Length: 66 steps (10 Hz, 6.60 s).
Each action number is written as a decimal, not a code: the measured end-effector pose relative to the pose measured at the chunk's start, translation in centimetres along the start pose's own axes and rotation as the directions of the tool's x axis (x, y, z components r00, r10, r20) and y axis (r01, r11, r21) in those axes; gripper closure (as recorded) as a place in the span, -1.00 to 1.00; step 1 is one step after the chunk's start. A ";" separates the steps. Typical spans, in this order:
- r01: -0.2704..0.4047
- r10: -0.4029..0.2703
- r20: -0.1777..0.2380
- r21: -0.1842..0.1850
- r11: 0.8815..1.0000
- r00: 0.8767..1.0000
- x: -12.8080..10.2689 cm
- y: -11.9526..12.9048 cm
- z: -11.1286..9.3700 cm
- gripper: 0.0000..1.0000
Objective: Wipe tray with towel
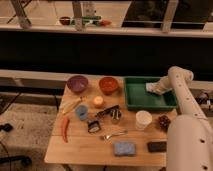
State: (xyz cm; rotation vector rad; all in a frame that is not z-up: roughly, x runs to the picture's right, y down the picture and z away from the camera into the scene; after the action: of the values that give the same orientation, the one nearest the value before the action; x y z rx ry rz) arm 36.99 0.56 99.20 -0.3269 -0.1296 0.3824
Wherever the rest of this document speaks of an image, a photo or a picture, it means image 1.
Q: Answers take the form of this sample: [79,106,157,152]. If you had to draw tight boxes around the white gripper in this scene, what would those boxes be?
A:
[153,76,172,95]

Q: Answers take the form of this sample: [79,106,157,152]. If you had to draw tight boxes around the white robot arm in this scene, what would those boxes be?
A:
[154,66,213,171]

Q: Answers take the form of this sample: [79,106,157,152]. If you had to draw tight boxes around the green plastic tray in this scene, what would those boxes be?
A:
[123,76,178,111]

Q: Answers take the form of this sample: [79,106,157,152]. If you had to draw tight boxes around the dark red grape bunch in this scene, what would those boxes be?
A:
[158,115,171,131]

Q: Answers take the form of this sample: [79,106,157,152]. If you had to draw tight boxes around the white cup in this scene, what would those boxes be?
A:
[135,110,152,130]

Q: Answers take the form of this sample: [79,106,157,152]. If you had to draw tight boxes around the orange bowl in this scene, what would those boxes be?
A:
[99,77,119,95]

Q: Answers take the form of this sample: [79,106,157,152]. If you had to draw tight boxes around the small metal cup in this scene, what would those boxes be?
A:
[111,109,121,124]

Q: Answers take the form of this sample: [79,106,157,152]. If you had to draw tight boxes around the black rectangular block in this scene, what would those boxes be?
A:
[147,141,167,152]

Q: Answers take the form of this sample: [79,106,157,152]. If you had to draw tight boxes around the small orange fruit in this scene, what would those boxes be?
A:
[93,96,104,108]

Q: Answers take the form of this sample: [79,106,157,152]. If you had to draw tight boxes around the blue sponge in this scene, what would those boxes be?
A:
[114,141,136,156]

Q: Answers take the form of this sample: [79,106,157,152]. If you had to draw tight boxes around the black binder clip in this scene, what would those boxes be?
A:
[87,120,101,133]

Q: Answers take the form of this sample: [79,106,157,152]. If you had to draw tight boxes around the wooden table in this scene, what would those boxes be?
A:
[45,78,177,167]

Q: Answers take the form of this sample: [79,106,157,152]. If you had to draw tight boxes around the blue cup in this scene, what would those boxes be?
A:
[75,105,88,121]

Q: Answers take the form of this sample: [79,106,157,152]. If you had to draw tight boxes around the orange background object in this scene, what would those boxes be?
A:
[99,20,112,27]

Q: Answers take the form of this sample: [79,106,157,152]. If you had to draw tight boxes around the purple bowl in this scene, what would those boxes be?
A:
[67,75,88,93]

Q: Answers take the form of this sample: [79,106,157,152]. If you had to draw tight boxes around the green background object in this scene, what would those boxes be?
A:
[70,16,101,26]

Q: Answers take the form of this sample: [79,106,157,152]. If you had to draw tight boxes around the yellow banana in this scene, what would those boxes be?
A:
[62,97,85,115]

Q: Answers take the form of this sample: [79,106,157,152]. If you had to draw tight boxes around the red chili pepper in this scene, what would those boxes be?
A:
[61,116,70,143]

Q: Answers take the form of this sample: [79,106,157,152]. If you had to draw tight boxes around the dark red background bowl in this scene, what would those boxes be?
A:
[59,16,71,25]

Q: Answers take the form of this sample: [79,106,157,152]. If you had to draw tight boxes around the black handled tool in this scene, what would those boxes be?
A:
[96,105,119,118]

